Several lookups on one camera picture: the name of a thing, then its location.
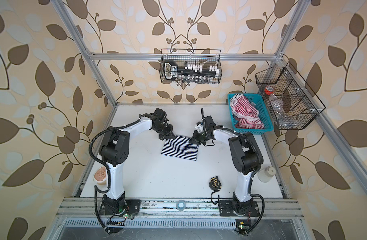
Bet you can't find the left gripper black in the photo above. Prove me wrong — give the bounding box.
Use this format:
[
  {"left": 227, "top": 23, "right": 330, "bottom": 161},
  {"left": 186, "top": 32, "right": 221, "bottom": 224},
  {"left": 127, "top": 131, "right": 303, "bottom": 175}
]
[{"left": 153, "top": 122, "right": 177, "bottom": 139}]

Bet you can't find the black white tool rack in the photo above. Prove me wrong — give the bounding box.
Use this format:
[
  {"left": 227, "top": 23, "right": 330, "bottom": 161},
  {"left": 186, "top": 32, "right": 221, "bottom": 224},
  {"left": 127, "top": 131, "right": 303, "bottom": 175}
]
[{"left": 160, "top": 60, "right": 222, "bottom": 81}]

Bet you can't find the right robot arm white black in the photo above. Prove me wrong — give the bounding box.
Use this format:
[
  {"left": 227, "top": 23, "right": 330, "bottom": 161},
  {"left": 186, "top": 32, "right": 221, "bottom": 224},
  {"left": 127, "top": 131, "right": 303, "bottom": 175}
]
[{"left": 189, "top": 109, "right": 264, "bottom": 216}]

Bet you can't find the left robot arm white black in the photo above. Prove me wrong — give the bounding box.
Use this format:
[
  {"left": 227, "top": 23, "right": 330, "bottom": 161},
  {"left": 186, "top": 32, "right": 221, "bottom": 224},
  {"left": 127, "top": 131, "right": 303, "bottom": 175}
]
[{"left": 88, "top": 108, "right": 175, "bottom": 216}]

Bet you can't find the black wire basket right wall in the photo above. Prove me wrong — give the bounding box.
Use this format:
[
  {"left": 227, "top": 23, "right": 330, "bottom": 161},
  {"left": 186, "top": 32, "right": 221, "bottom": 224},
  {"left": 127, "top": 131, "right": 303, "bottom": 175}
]
[{"left": 255, "top": 63, "right": 326, "bottom": 130}]

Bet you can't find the black wire basket wall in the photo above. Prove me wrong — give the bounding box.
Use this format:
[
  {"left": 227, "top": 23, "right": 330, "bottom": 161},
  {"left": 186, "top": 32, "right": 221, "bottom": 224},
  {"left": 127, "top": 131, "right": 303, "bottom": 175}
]
[
  {"left": 255, "top": 63, "right": 326, "bottom": 130},
  {"left": 159, "top": 48, "right": 223, "bottom": 85}
]

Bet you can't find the red cap plastic bottle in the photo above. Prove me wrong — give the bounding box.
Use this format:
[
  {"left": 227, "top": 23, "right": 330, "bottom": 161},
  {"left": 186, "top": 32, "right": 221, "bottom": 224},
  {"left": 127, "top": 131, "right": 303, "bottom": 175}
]
[{"left": 264, "top": 86, "right": 284, "bottom": 111}]

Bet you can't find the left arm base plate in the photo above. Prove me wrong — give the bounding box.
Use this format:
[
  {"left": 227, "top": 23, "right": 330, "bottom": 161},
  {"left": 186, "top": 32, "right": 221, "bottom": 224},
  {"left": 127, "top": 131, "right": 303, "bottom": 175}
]
[{"left": 98, "top": 198, "right": 141, "bottom": 216}]

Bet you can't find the blue white striped tank top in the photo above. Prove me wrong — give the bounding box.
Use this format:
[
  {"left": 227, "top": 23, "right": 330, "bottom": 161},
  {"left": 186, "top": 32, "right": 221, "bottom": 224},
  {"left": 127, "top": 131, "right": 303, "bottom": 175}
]
[{"left": 161, "top": 135, "right": 199, "bottom": 161}]

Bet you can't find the small tape roll on rail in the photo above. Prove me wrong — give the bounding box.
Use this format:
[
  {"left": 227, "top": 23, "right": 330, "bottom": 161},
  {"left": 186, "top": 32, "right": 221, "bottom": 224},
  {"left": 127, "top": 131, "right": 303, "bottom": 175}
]
[{"left": 176, "top": 200, "right": 186, "bottom": 212}]

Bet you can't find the black wire basket back wall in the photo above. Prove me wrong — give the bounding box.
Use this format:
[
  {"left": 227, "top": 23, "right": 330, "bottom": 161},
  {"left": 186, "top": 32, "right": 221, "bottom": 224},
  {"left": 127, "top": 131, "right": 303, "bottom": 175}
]
[{"left": 159, "top": 48, "right": 223, "bottom": 85}]

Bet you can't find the red white striped tank top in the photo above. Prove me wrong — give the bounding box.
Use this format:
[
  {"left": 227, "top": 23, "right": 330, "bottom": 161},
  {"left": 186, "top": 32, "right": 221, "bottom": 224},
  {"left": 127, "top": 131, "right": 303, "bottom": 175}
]
[{"left": 229, "top": 94, "right": 265, "bottom": 130}]

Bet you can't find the teal plastic basket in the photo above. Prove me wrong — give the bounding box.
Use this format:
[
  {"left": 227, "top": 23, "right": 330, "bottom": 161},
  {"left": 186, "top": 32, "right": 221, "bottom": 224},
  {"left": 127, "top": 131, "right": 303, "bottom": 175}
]
[{"left": 228, "top": 93, "right": 274, "bottom": 135}]

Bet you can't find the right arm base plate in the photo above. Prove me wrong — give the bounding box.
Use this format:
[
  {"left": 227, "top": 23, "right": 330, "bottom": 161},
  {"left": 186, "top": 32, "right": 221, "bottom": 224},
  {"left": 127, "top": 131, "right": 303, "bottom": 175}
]
[{"left": 218, "top": 200, "right": 260, "bottom": 217}]

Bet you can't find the aluminium front rail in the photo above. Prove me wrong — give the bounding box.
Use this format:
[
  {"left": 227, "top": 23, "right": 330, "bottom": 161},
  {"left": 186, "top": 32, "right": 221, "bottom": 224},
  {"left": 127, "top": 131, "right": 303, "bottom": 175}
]
[{"left": 56, "top": 198, "right": 304, "bottom": 220}]

